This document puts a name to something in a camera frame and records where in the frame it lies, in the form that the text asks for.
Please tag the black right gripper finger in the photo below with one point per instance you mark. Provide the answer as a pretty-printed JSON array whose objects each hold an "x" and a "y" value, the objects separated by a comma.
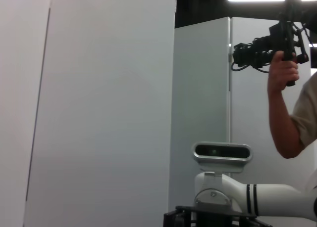
[
  {"x": 178, "y": 219},
  {"x": 247, "y": 223}
]

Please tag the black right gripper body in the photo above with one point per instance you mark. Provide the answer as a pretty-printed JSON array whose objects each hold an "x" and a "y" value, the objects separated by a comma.
[{"x": 215, "y": 219}]

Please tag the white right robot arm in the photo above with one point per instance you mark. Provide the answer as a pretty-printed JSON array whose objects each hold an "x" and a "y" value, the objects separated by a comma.
[{"x": 272, "y": 197}]

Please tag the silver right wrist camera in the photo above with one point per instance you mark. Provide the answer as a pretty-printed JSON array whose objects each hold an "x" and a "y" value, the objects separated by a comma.
[{"x": 218, "y": 151}]

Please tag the person's bare hand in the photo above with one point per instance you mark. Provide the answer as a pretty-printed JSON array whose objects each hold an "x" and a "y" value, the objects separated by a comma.
[{"x": 278, "y": 73}]

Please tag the person's bare forearm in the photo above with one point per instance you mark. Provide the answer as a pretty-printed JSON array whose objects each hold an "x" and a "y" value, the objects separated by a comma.
[{"x": 282, "y": 128}]

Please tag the black handheld camera rig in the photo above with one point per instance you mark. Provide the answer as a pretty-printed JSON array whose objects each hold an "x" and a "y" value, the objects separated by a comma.
[{"x": 288, "y": 26}]

